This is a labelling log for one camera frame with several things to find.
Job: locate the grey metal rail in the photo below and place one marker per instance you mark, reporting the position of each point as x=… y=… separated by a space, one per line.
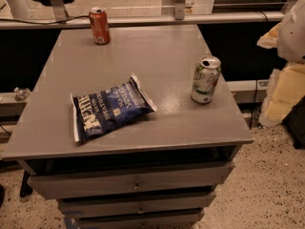
x=82 y=22

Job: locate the bottom grey drawer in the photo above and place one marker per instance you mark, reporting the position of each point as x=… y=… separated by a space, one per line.
x=133 y=221

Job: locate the metal bracket upright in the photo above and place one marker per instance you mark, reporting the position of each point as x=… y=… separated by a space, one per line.
x=179 y=9

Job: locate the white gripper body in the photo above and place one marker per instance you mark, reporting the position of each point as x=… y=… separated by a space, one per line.
x=294 y=35

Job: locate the blue chip bag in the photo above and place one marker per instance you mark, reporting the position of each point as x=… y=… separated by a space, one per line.
x=103 y=112

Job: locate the green white 7up can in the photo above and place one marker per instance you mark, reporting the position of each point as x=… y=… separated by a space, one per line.
x=206 y=74

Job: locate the small crumpled clear object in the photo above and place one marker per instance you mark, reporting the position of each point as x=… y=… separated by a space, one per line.
x=21 y=94

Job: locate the top grey drawer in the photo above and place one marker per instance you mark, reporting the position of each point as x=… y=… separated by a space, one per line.
x=126 y=181

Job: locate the red coke can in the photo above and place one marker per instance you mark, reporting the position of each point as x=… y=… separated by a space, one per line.
x=99 y=26

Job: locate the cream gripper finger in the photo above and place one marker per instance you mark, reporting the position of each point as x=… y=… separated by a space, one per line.
x=285 y=89
x=269 y=39

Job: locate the grey drawer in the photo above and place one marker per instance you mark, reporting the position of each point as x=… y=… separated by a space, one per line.
x=137 y=205
x=133 y=221
x=126 y=181

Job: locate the middle grey drawer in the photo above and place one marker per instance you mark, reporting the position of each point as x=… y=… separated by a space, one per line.
x=137 y=205

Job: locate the white pipe top left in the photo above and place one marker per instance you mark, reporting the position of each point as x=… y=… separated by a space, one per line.
x=19 y=9

